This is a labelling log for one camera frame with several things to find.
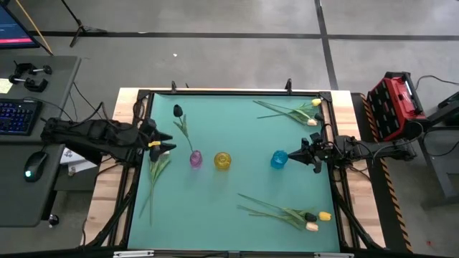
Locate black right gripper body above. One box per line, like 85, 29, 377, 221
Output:
302, 132, 336, 175

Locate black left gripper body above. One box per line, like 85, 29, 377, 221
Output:
136, 118, 162, 163

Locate tulip stems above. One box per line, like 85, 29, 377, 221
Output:
172, 104, 194, 153

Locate black artificial tulip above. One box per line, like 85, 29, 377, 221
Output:
236, 204, 318, 223
260, 102, 325, 122

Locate yellow artificial tulip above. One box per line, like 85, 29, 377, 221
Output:
256, 98, 323, 119
237, 193, 333, 222

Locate blue diamond-cut glass vase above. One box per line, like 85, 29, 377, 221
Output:
270, 149, 289, 170

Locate pink ribbed glass vase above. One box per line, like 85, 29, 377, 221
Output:
189, 149, 204, 169

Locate yellow diamond-cut glass vase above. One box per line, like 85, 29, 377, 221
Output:
214, 151, 232, 171

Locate white papers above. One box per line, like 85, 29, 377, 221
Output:
59, 146, 98, 176

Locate teal table mat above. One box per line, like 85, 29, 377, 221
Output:
127, 92, 341, 253

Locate black yellow hazard strip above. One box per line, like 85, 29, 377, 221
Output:
360, 93, 413, 254

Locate red and black toolbox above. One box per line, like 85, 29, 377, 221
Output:
365, 70, 430, 143

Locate black computer mouse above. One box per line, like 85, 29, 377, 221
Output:
23, 150, 49, 183

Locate grey metal cart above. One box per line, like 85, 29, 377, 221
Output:
417, 91, 459, 209

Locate black screw clamp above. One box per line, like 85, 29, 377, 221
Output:
13, 60, 53, 76
8, 74, 49, 93

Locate black tripod stand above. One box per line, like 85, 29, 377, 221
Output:
59, 0, 108, 48

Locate black backlit keyboard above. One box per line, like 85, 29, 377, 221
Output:
0, 99, 43, 136

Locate grey desk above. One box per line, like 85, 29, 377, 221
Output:
0, 55, 82, 229

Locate yellow sticky note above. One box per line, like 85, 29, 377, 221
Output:
0, 77, 14, 95

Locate yellow stick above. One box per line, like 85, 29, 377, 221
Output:
14, 0, 55, 57

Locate computer monitor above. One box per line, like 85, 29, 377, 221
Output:
0, 0, 40, 49

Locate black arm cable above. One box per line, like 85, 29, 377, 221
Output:
67, 82, 119, 125

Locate black aluminium table frame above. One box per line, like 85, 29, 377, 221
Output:
80, 79, 387, 258

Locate silver metal bracket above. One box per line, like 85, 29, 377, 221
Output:
313, 252, 354, 258
113, 249, 155, 258

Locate black power cable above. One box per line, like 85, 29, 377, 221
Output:
414, 74, 459, 90

